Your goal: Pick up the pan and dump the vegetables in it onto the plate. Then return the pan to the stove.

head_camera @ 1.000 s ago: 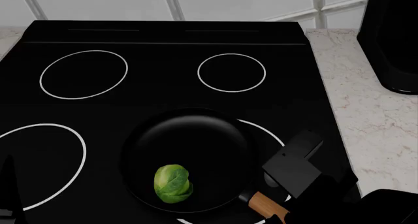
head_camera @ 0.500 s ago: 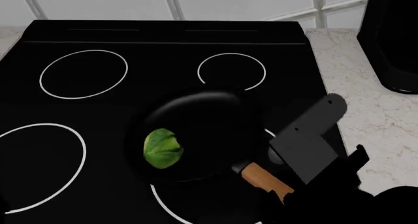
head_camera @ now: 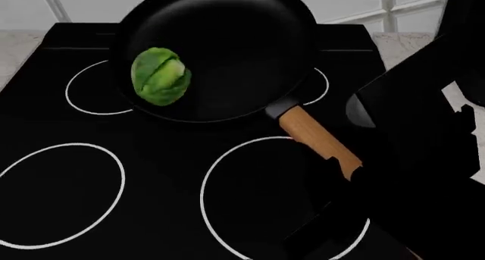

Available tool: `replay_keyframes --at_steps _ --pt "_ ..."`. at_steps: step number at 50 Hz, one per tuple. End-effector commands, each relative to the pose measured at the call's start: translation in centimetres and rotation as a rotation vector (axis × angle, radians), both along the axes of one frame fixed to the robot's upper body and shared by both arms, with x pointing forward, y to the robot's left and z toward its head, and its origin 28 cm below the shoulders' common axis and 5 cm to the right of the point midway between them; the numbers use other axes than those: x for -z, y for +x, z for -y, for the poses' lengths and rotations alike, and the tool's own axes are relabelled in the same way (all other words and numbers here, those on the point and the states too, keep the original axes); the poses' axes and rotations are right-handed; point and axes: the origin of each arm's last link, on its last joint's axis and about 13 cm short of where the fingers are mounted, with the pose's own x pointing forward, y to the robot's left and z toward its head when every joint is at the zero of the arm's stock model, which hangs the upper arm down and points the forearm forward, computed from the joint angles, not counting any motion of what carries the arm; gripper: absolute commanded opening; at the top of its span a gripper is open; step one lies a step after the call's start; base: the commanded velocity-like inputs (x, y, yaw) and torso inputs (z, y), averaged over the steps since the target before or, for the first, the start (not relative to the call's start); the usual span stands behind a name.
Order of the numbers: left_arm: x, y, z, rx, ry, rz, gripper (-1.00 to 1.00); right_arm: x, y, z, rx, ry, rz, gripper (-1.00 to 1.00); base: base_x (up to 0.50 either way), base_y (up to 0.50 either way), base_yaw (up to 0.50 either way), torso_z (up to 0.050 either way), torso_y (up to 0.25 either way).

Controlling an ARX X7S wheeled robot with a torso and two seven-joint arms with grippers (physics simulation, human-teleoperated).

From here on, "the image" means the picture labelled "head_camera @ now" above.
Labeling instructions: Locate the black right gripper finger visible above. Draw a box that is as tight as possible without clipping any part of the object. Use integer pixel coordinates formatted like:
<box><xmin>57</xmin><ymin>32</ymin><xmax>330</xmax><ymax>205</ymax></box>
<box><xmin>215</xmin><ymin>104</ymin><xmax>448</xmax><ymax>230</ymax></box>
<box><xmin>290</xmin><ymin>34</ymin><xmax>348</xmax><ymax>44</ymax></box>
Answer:
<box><xmin>282</xmin><ymin>199</ymin><xmax>374</xmax><ymax>260</ymax></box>
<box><xmin>324</xmin><ymin>154</ymin><xmax>382</xmax><ymax>199</ymax></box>

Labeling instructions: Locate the black pan with wooden handle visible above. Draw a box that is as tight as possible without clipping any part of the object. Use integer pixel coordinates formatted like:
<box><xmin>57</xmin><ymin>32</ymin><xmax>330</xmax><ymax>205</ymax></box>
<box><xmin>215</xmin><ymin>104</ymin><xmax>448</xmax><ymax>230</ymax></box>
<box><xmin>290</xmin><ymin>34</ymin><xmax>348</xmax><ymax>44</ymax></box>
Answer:
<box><xmin>109</xmin><ymin>0</ymin><xmax>364</xmax><ymax>183</ymax></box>

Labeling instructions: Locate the black glass cooktop stove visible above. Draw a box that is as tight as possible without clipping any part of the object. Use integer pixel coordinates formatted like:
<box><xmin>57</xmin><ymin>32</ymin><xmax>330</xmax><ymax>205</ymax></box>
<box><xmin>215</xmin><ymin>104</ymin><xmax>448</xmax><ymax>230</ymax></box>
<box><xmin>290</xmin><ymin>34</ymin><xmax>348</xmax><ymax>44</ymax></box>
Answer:
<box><xmin>0</xmin><ymin>22</ymin><xmax>390</xmax><ymax>260</ymax></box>

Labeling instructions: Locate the green brussels sprout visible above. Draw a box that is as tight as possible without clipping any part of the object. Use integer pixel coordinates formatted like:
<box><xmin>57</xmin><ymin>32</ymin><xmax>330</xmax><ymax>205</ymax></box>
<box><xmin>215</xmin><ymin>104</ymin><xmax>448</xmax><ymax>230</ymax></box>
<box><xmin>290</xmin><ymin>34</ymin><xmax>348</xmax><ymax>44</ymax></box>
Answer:
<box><xmin>130</xmin><ymin>46</ymin><xmax>193</xmax><ymax>107</ymax></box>

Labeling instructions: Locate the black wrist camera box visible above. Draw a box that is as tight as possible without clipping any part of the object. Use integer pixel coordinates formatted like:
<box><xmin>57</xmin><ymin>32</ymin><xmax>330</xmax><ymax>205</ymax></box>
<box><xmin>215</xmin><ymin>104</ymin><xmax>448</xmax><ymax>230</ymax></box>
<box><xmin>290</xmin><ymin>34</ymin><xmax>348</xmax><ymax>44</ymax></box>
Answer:
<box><xmin>346</xmin><ymin>33</ymin><xmax>475</xmax><ymax>161</ymax></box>

